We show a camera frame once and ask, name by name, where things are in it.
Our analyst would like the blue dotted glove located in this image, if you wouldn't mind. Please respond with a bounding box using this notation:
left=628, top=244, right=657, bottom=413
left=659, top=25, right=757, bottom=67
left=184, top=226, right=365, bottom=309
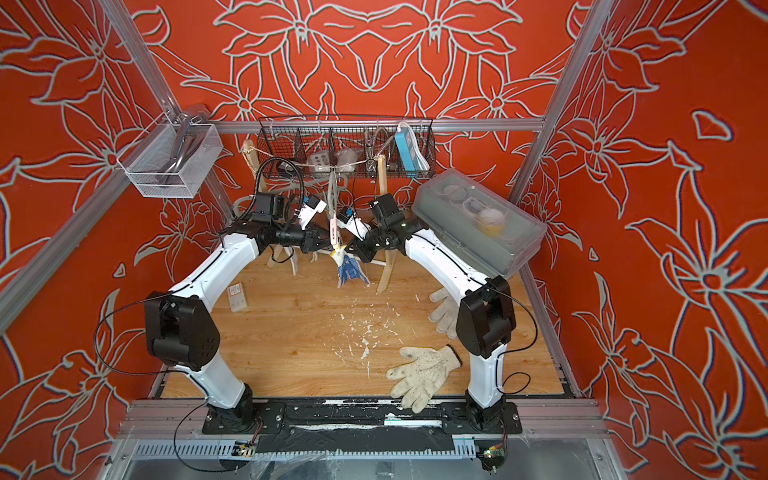
left=331, top=249, right=370, bottom=288

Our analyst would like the grey clip hanger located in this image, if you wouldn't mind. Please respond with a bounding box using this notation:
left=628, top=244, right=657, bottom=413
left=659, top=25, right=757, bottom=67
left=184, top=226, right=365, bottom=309
left=325, top=168, right=345, bottom=250

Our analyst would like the wooden drying rack stand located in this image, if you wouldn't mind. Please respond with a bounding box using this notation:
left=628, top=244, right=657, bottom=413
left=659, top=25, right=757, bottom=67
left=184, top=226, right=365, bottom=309
left=240, top=139, right=398, bottom=294

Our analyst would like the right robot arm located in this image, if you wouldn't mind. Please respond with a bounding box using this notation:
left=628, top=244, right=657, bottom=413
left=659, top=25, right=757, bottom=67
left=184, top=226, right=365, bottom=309
left=334, top=194, right=539, bottom=423

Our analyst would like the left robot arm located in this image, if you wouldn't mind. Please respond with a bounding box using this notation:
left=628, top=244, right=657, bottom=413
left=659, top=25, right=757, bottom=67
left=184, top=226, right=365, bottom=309
left=144, top=190, right=330, bottom=432

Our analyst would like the pink clothespin clip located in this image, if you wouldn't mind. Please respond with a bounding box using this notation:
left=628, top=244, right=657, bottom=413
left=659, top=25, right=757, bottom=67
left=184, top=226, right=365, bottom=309
left=329, top=216, right=341, bottom=250

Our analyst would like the white dice block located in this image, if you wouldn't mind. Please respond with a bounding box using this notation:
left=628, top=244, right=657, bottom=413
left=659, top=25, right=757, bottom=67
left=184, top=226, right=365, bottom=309
left=307, top=150, right=331, bottom=174

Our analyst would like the light blue box in basket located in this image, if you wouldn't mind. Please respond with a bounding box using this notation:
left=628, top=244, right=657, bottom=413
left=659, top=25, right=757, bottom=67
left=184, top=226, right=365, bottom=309
left=394, top=121, right=429, bottom=178

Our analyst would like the dirty white glove right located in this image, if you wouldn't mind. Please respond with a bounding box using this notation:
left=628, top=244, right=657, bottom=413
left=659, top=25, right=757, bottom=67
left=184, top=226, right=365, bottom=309
left=428, top=288, right=459, bottom=340

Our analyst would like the dirty white glove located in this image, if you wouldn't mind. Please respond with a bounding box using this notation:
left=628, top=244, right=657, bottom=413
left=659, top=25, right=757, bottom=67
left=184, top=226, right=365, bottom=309
left=386, top=345, right=462, bottom=414
left=428, top=288, right=459, bottom=340

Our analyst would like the grey plastic storage box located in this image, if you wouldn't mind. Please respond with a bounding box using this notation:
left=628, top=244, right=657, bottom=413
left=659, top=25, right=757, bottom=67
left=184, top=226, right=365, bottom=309
left=412, top=169, right=546, bottom=279

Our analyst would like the dirty white glove front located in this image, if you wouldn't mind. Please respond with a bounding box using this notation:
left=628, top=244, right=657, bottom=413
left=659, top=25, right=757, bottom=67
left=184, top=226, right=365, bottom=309
left=386, top=345, right=462, bottom=414

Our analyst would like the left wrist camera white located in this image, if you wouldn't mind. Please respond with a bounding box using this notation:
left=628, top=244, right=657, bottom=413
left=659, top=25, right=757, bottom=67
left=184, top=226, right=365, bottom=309
left=298, top=195, right=327, bottom=230

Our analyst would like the black wire basket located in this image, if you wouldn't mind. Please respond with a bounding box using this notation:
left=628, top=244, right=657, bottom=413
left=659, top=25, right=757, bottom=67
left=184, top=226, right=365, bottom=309
left=256, top=114, right=436, bottom=180

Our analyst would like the metal flexible hose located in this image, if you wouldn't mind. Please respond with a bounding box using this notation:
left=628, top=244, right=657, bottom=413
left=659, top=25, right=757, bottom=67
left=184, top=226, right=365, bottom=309
left=365, top=127, right=397, bottom=172

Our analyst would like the clear plastic wall bin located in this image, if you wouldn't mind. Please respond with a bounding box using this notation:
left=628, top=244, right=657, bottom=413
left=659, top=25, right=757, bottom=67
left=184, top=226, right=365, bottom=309
left=118, top=104, right=223, bottom=199

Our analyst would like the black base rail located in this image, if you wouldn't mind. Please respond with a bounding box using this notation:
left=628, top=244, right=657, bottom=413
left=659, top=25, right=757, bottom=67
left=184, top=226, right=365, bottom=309
left=202, top=396, right=522, bottom=456

